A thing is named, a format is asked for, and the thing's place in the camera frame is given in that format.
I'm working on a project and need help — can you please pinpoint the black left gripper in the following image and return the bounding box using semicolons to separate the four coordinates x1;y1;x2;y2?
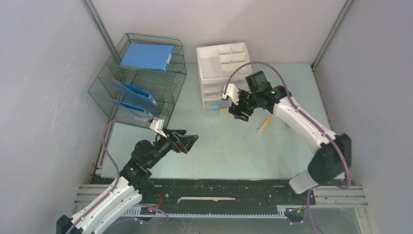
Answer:
147;127;198;168

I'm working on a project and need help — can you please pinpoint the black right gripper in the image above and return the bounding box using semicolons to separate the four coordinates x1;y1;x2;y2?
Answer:
229;88;260;122

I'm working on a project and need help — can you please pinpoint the pale yellow highlighter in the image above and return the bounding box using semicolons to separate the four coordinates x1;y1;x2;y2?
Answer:
257;117;272;133

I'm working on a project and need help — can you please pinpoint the white plastic drawer organizer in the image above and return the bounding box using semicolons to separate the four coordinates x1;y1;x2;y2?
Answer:
196;42;250;111

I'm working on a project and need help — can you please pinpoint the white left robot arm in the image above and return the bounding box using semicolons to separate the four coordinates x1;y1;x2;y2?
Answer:
56;128;199;234

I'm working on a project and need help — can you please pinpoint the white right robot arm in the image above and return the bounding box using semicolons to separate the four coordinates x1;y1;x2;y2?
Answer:
222;71;352;204

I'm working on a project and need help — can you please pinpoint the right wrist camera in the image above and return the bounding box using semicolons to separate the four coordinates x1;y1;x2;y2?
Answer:
221;83;240;105

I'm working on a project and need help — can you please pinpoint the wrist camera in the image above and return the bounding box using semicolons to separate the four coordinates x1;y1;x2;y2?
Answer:
150;117;167;137
221;83;240;105

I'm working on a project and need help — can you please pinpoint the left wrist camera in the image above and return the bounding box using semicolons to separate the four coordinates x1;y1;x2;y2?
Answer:
150;117;167;137

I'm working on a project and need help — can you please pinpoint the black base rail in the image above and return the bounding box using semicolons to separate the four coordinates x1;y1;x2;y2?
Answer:
75;175;369;218

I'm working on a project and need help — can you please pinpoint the green wire mesh rack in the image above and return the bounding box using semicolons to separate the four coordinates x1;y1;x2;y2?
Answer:
88;33;187;129

